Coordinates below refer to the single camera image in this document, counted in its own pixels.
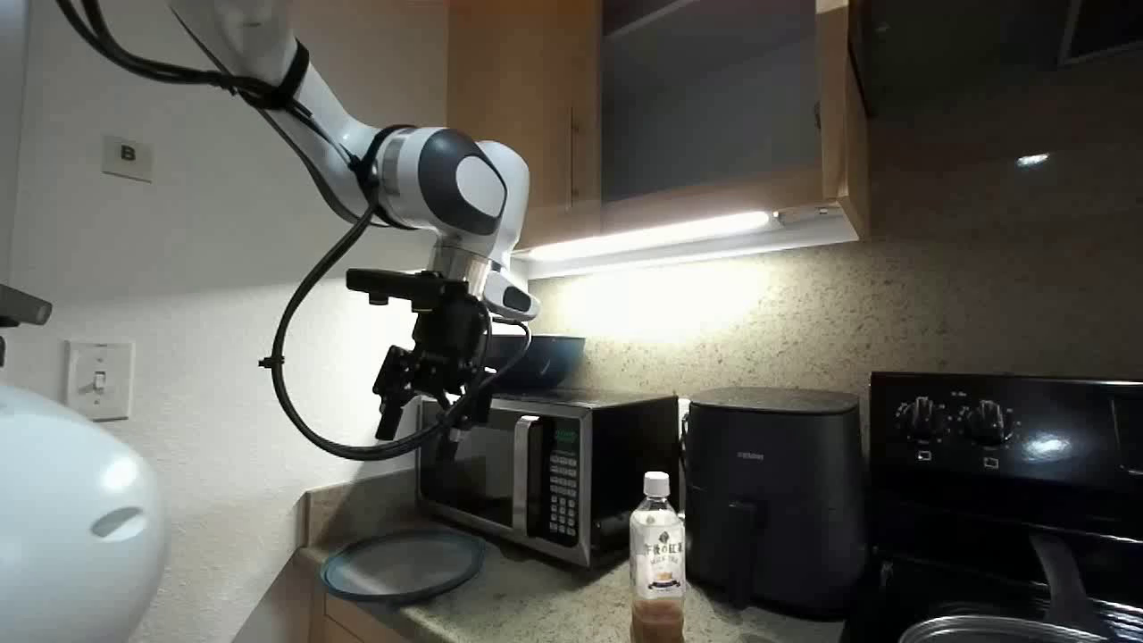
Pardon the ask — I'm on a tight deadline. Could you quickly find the blue-rimmed plate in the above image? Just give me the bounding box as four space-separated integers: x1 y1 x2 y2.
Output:
319 525 490 606

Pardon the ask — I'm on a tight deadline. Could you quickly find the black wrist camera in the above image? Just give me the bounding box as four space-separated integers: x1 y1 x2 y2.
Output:
342 266 441 312

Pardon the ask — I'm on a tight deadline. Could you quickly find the black air fryer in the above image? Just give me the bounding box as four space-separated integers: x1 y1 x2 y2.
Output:
683 387 868 625

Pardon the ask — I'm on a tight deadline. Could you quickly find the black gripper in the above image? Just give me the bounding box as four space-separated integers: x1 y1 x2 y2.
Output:
369 278 500 466

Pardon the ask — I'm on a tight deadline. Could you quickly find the white light switch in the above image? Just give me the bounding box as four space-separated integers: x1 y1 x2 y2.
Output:
61 338 140 425

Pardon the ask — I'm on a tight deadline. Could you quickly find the dark camera mount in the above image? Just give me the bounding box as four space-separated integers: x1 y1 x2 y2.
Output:
0 284 59 368

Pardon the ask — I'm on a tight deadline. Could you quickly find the wooden wall cabinet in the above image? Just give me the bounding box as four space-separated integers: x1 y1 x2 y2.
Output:
443 0 872 287

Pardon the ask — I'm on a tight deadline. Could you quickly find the black and silver microwave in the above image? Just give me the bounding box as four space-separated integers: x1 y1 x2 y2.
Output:
416 391 685 573

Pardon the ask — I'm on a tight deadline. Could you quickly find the dark blue bowl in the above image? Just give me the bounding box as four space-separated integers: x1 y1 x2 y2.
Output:
479 331 590 402

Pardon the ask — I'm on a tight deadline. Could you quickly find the under-cabinet light strip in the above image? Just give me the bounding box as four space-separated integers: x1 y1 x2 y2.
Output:
518 207 785 267

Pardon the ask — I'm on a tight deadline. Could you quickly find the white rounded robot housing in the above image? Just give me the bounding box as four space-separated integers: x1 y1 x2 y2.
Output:
0 380 171 643

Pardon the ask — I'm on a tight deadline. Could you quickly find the clear bottle with white cap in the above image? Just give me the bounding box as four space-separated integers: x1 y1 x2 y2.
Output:
624 467 689 643

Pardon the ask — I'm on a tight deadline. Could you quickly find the small white wall plate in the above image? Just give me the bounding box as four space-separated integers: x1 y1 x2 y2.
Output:
99 131 156 185

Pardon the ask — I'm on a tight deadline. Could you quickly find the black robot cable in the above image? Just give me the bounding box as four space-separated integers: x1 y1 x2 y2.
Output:
50 0 535 466

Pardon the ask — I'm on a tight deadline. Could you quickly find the dark frying pan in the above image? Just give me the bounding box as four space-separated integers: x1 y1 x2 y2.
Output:
896 533 1143 643

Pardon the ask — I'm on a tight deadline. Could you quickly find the black electric stove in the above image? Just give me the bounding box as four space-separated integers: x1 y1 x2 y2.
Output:
836 368 1143 643

